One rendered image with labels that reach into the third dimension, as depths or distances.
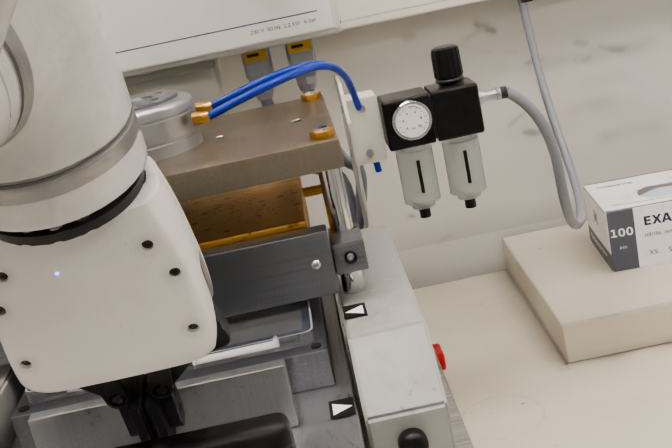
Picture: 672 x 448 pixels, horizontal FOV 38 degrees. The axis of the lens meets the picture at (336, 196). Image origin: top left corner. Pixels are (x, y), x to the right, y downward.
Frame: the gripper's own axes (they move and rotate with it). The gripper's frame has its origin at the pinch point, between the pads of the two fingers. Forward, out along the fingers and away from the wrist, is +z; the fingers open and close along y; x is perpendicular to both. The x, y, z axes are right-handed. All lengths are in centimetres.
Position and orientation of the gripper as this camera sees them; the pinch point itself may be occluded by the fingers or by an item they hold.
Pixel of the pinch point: (153, 410)
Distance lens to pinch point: 56.4
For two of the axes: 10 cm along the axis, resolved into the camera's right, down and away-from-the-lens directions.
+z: 1.6, 8.0, 5.8
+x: -1.4, -5.7, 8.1
